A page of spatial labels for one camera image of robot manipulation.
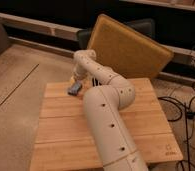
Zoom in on yellow cushion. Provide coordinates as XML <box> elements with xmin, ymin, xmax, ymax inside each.
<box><xmin>87</xmin><ymin>14</ymin><xmax>174</xmax><ymax>78</ymax></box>

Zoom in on black floor cables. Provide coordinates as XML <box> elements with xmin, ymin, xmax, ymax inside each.
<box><xmin>157</xmin><ymin>79</ymin><xmax>195</xmax><ymax>171</ymax></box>

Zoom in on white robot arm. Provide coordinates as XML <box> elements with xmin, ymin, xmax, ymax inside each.
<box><xmin>73</xmin><ymin>50</ymin><xmax>149</xmax><ymax>171</ymax></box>

